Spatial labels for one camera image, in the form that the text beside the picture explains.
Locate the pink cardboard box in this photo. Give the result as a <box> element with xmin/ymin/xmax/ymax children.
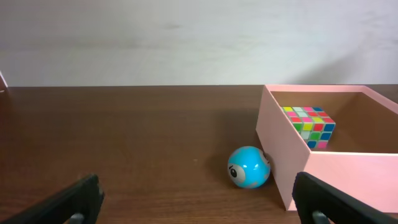
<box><xmin>256</xmin><ymin>85</ymin><xmax>397</xmax><ymax>213</ymax></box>

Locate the blue ball with eyes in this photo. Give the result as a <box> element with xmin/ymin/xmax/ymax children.
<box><xmin>227</xmin><ymin>146</ymin><xmax>271</xmax><ymax>189</ymax></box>

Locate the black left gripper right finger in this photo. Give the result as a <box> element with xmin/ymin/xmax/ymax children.
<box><xmin>292</xmin><ymin>172</ymin><xmax>397</xmax><ymax>224</ymax></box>

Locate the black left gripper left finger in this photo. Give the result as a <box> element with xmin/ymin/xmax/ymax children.
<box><xmin>2</xmin><ymin>174</ymin><xmax>104</xmax><ymax>224</ymax></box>

